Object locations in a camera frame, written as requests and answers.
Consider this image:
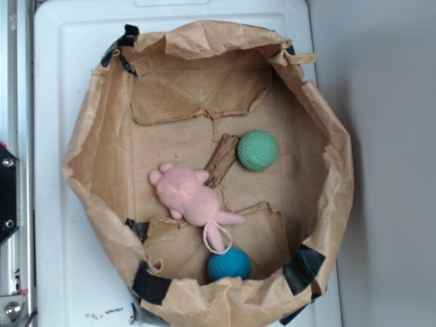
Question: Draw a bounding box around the brown paper bag bin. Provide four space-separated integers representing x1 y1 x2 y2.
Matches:
63 20 354 326

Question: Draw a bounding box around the brown wood piece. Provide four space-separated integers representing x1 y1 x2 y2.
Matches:
205 134 240 188

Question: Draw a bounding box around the blue foam ball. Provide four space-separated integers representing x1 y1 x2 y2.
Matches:
207 247 252 281

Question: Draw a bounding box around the green foam ball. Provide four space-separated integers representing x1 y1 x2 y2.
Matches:
237 130 279 172

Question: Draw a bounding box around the white plastic lid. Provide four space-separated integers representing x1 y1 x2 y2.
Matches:
33 0 343 327

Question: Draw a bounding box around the aluminium frame rail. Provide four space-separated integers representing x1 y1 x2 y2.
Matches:
1 1 37 326

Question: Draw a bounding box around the pink plush bunny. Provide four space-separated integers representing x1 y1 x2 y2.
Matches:
149 163 246 255

